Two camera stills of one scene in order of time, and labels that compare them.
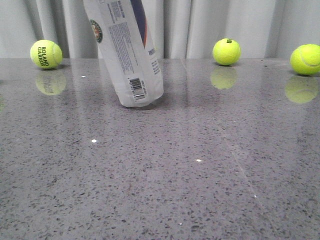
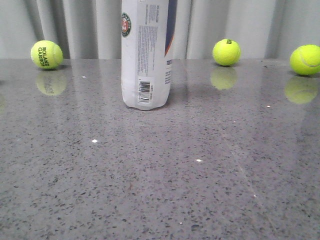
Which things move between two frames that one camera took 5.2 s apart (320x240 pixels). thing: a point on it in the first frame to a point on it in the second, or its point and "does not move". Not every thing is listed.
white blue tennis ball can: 124,30 to 148,35
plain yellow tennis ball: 305,59 does not move
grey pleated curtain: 181,29 does not move
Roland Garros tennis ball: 46,54 does not move
